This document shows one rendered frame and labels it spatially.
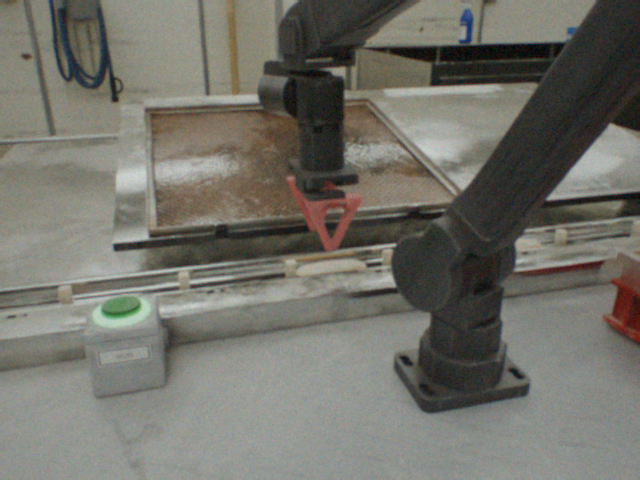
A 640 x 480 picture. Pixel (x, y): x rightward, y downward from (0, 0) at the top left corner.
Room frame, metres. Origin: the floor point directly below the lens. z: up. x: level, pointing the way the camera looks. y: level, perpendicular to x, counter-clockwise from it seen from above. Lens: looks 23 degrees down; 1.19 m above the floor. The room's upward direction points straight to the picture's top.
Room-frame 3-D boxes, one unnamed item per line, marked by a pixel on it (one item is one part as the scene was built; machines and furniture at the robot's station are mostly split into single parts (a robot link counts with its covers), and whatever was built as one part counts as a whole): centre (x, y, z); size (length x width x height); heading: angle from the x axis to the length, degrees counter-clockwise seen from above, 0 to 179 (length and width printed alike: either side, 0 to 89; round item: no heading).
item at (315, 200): (0.66, -0.01, 0.95); 0.07 x 0.07 x 0.09; 16
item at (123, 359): (0.51, 0.20, 0.84); 0.08 x 0.08 x 0.11; 15
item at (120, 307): (0.51, 0.20, 0.90); 0.04 x 0.04 x 0.02
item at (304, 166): (0.69, 0.00, 1.02); 0.10 x 0.07 x 0.07; 16
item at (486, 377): (0.50, -0.15, 0.86); 0.12 x 0.09 x 0.08; 105
